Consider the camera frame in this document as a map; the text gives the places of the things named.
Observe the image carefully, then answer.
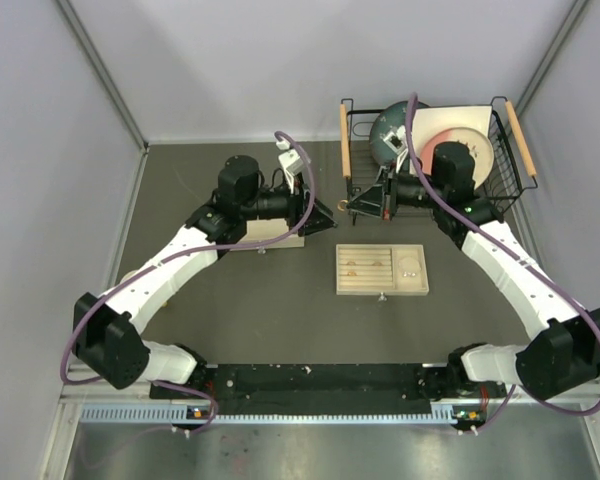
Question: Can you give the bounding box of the aluminium frame rail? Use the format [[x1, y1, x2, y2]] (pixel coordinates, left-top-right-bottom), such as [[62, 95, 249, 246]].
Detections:
[[59, 363, 600, 406]]

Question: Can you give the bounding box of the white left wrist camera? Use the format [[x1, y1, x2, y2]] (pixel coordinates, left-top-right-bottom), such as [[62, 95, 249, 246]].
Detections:
[[276, 139, 306, 192]]

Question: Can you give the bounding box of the blue slotted cable duct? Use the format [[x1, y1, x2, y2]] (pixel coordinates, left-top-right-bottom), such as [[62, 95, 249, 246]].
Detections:
[[80, 404, 483, 425]]

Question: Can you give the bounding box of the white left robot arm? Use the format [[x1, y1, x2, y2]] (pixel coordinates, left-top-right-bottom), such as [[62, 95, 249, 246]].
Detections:
[[72, 149, 336, 397]]

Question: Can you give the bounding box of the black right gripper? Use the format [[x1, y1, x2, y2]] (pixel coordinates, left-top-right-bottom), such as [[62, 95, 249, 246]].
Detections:
[[346, 159, 447, 221]]

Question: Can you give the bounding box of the left wooden rack handle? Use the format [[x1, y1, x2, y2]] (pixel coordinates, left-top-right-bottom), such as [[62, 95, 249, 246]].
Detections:
[[339, 103, 352, 179]]

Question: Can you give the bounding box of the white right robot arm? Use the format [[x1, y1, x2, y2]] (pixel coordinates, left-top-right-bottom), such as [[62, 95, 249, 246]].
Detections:
[[343, 139, 600, 402]]

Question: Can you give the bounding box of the pink and cream round plate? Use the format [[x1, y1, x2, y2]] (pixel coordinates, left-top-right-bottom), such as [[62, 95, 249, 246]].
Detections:
[[417, 127, 494, 188]]

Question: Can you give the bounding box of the right wooden rack handle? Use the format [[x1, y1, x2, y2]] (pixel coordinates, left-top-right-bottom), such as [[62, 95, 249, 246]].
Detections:
[[504, 99, 537, 179]]

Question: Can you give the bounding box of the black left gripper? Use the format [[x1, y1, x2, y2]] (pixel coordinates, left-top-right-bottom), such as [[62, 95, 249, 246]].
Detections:
[[240, 171, 338, 236]]

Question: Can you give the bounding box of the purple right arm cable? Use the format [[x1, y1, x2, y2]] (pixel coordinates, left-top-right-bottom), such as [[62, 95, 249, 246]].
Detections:
[[406, 92, 600, 436]]

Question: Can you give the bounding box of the wooden rack handle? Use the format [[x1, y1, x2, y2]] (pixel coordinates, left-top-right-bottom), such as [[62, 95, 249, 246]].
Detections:
[[504, 99, 537, 179], [339, 103, 352, 179]]

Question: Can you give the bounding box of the beige velvet jewelry tray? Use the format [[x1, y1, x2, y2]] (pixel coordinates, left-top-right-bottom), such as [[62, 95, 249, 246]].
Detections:
[[336, 244, 429, 297]]

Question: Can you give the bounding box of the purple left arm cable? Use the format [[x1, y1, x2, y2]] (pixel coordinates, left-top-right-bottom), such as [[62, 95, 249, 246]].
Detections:
[[61, 131, 315, 436]]

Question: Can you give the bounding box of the silver pearl bangle bracelet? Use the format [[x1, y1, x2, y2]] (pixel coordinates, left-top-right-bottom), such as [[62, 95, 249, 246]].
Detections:
[[398, 255, 422, 279]]

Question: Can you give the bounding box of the yellow mug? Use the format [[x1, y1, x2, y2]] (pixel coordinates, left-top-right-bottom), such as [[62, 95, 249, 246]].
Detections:
[[119, 270, 168, 308]]

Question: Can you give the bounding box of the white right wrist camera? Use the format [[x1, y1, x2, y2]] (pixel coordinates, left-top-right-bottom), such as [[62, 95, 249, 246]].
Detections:
[[382, 126, 409, 172]]

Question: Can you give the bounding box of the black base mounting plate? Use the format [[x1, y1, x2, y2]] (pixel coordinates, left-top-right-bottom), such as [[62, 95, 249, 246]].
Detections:
[[148, 362, 491, 415]]

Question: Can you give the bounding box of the white square plate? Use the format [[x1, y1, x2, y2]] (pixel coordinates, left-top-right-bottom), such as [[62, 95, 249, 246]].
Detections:
[[412, 105, 492, 164]]

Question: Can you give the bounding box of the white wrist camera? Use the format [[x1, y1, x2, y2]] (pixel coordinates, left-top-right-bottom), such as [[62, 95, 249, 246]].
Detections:
[[382, 126, 409, 172], [276, 139, 306, 192]]

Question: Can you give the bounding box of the black wire dish rack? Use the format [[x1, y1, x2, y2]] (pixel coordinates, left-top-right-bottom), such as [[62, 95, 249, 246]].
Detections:
[[339, 98, 526, 217]]

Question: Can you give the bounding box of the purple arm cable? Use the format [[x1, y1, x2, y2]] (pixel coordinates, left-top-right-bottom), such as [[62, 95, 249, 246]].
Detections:
[[61, 131, 315, 436], [406, 92, 600, 436]]

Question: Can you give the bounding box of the clear lidded beige box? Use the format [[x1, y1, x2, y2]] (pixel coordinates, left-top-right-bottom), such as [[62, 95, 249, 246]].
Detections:
[[233, 219, 305, 252]]

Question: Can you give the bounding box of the dark green round plate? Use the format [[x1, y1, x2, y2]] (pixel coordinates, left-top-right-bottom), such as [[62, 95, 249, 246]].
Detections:
[[369, 101, 408, 167]]

